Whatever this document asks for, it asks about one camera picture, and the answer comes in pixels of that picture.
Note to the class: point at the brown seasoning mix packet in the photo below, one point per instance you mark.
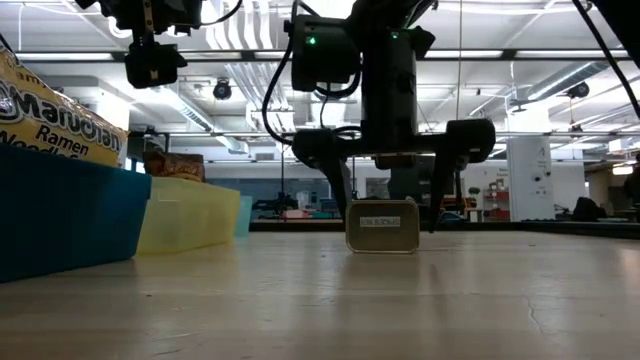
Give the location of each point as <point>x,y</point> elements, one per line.
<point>175,166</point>

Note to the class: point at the black overhead frame beam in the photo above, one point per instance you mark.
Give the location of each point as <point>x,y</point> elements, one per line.
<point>65,56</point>

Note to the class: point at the yellow Maruchan ramen packet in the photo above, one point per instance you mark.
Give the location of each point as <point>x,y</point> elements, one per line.
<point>50,125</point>

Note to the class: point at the black bag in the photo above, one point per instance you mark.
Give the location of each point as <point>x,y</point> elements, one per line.
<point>587,210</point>

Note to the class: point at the teal green plastic bin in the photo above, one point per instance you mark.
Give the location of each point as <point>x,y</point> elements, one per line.
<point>245,215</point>

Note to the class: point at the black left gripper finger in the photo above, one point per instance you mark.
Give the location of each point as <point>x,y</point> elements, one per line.
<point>152,65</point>

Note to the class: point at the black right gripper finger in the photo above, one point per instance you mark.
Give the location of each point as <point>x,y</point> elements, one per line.
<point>320,145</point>
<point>470,140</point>

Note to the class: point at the black computer monitor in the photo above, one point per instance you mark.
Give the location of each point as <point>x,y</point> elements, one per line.
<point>405,185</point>

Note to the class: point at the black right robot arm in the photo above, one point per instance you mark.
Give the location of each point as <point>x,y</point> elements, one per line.
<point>325,60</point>

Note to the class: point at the blue plastic bin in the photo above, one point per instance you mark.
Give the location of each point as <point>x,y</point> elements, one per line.
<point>60,215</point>

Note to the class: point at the red spice box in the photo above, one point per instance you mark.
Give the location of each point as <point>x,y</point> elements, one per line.
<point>382,235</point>

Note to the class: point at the black table frame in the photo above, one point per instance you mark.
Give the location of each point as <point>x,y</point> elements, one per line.
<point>550,229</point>

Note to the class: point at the black ceiling track light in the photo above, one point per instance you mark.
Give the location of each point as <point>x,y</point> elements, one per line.
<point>222,89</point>
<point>578,90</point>

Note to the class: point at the red storage shelf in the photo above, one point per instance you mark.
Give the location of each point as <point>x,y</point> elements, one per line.
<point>497,200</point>

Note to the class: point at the white pillar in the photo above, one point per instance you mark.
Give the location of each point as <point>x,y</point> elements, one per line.
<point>530,175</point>

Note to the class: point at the yellow plastic bin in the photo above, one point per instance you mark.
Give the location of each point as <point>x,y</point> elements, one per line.
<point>190,215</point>

